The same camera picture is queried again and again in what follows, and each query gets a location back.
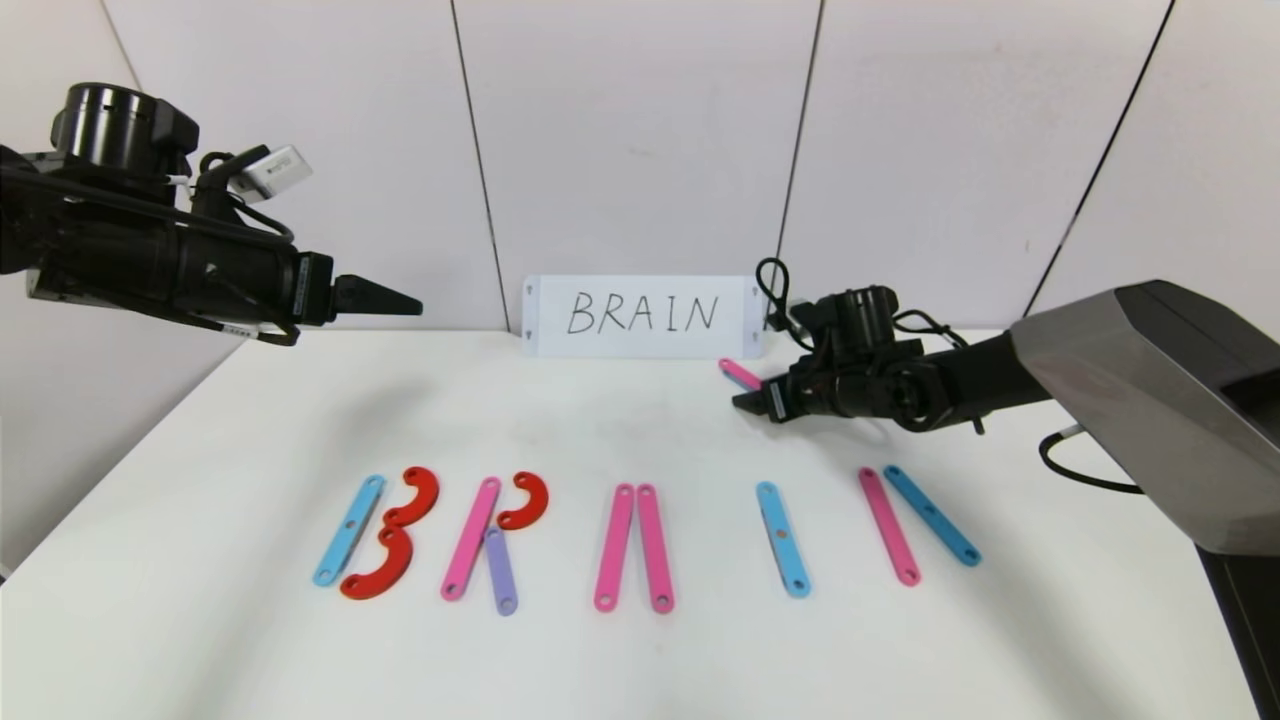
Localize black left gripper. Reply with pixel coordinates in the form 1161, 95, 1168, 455
175, 223, 424, 326

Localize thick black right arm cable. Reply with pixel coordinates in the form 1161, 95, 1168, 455
1037, 424, 1147, 497

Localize red curved letter piece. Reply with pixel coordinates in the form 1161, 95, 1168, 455
384, 466, 441, 530
497, 472, 550, 531
340, 526, 415, 601

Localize purple short bar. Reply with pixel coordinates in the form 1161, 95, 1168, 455
484, 528, 519, 616

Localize black right camera bracket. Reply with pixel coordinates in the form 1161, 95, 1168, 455
808, 293, 853, 347

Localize black looped right arm cable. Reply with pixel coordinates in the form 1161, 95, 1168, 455
754, 257, 803, 337

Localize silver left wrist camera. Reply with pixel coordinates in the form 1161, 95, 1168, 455
233, 145, 315, 202

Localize white BRAIN sign card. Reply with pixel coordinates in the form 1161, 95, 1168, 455
522, 276, 764, 361

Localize blue bar with holes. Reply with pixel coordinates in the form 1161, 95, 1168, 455
313, 474, 387, 588
882, 464, 983, 569
755, 481, 812, 599

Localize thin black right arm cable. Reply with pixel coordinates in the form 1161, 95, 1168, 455
893, 308, 973, 353

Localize black camera bracket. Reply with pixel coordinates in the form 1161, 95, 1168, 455
192, 146, 276, 223
808, 293, 853, 347

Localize black left camera bracket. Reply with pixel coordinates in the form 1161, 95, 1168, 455
192, 146, 276, 223

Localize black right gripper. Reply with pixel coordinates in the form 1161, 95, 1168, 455
732, 365, 838, 423

